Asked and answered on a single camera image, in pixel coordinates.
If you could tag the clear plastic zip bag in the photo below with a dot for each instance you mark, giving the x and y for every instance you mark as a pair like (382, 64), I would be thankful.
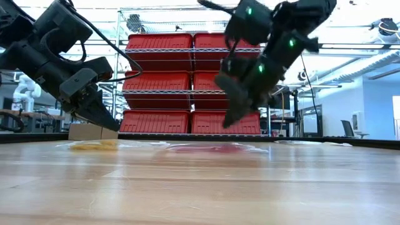
(312, 143)
(131, 144)
(250, 147)

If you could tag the white wall device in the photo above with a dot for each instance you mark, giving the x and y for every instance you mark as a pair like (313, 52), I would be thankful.
(357, 122)

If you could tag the black computer monitor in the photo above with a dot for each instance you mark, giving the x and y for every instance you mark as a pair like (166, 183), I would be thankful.
(311, 122)

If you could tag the round dark overhead fixture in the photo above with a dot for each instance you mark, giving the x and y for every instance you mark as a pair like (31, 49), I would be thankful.
(136, 23)

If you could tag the small cardboard box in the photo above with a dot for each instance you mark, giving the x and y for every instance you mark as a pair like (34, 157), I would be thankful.
(84, 132)

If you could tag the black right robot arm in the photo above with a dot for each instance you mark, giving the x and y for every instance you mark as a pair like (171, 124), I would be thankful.
(300, 15)

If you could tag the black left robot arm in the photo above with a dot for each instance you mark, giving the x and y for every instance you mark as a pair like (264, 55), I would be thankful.
(31, 47)

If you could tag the red plastic bin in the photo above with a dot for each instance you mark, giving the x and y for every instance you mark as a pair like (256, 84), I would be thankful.
(156, 122)
(206, 123)
(209, 42)
(159, 42)
(156, 81)
(204, 82)

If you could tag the wooden workbench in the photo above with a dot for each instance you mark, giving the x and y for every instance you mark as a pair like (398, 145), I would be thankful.
(34, 117)

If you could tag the black ceiling device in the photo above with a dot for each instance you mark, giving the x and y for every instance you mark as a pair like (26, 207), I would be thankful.
(387, 26)

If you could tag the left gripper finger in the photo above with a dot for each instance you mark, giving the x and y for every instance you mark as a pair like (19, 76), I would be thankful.
(82, 117)
(100, 112)

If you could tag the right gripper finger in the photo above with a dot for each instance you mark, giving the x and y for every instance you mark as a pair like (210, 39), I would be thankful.
(259, 103)
(237, 100)

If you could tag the yellow rubber band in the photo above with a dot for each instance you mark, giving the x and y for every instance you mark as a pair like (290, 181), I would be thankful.
(81, 146)
(107, 143)
(93, 145)

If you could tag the black office chair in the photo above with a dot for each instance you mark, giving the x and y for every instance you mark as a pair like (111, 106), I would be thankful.
(348, 128)

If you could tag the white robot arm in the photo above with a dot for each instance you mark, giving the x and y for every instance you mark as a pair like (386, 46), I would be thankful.
(26, 90)

